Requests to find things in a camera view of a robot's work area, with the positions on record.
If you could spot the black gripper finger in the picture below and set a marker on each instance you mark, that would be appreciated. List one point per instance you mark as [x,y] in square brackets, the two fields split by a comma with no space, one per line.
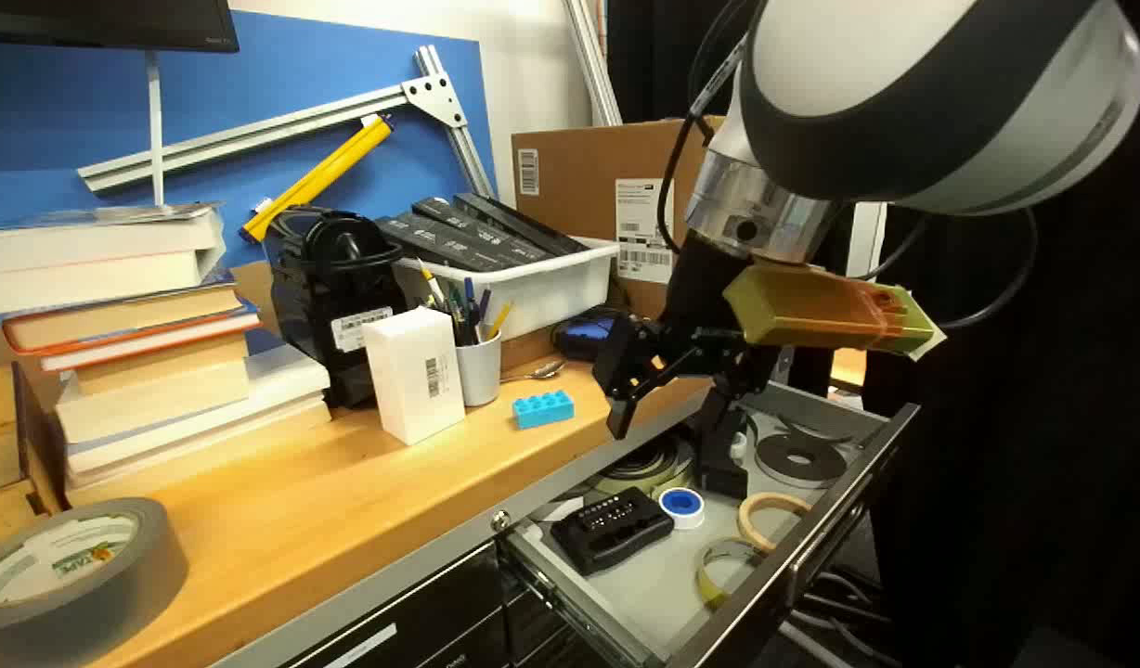
[691,354]
[625,358]

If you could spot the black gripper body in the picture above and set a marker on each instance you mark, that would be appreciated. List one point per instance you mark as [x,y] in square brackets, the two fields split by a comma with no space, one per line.
[699,292]

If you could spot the blue toy brick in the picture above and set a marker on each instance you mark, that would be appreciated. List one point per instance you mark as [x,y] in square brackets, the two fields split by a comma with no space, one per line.
[542,409]

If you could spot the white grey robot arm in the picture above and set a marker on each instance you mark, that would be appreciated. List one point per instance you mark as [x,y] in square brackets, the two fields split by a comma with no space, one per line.
[915,87]

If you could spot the grey metal drawer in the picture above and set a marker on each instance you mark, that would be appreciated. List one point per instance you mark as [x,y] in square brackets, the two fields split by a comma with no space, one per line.
[665,582]

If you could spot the dark blue tool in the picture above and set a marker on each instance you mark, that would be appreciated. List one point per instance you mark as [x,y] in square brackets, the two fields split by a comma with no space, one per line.
[587,337]

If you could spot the white plastic bin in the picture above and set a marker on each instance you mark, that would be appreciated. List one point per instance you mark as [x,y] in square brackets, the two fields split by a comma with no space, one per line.
[542,292]

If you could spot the white pen cup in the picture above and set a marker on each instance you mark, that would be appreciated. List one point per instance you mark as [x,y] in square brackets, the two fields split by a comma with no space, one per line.
[479,371]

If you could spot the black tape roll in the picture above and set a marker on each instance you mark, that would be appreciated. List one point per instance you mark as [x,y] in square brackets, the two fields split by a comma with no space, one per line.
[798,459]

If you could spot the cardboard box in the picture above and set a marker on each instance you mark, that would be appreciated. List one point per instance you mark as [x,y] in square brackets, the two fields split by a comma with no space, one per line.
[580,172]

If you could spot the pens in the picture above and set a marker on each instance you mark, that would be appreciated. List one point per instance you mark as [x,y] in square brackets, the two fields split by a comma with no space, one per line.
[466,301]

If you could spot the black bit set case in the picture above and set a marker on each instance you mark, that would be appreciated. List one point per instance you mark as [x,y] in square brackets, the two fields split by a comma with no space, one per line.
[609,527]

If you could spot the black flat boxes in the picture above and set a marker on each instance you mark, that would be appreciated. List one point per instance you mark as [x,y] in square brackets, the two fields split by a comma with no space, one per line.
[479,233]

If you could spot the white box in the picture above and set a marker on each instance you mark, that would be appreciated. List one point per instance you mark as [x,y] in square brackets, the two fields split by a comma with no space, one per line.
[413,376]

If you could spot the aluminium extrusion bar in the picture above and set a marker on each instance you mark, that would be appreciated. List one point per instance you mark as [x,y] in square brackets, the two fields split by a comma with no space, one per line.
[590,56]

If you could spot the black label maker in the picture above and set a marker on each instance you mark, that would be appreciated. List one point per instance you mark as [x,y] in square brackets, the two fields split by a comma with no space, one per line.
[326,292]

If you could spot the black cabinet front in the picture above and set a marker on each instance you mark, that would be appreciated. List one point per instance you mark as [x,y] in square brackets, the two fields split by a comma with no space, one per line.
[433,624]

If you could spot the yellow spirit level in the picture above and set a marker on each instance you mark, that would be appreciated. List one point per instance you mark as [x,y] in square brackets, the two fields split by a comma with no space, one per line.
[313,185]

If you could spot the large white book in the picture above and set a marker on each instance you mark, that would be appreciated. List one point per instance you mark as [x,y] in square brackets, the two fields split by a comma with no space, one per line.
[196,420]

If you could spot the orange book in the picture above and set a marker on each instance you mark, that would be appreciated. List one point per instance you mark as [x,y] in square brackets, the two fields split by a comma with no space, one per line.
[144,342]

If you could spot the brown book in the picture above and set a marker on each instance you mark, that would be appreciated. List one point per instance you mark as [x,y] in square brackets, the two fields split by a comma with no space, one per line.
[125,316]

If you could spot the thick white book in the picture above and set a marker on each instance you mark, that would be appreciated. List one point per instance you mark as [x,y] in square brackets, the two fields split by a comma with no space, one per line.
[87,263]

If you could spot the blue pin board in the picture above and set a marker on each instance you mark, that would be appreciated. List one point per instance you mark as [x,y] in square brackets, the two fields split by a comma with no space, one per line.
[50,125]

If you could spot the black monitor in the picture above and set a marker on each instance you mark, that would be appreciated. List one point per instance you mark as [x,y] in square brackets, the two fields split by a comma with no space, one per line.
[96,21]

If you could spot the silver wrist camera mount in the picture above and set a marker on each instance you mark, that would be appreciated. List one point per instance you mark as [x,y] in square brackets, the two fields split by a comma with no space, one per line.
[753,208]

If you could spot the aluminium rail bracket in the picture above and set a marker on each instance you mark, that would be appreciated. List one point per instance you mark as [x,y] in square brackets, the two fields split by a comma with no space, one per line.
[282,125]

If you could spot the grey duct tape roll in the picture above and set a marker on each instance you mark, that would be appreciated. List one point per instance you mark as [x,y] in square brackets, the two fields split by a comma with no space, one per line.
[110,582]

